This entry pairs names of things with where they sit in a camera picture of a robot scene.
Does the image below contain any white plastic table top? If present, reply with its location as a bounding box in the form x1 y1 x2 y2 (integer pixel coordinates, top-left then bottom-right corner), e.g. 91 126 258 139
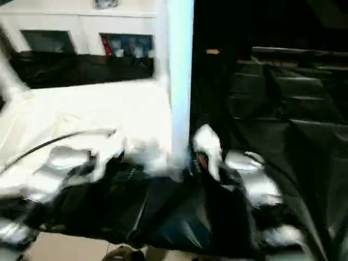
0 79 189 188

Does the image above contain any black work mat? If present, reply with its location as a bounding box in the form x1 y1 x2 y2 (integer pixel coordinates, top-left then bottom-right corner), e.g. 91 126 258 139
0 52 348 256

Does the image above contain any dark robot left foot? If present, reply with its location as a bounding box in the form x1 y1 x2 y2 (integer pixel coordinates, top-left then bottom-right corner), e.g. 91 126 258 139
106 246 143 261

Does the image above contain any small grey bundle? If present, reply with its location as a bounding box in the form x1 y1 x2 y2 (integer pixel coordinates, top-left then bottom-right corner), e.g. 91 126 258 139
95 0 119 9

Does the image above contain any black side table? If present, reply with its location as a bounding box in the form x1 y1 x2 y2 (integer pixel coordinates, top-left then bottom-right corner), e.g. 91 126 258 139
251 47 348 65

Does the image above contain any white glass-door cabinet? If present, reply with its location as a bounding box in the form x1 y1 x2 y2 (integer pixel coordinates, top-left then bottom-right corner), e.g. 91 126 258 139
0 0 165 58

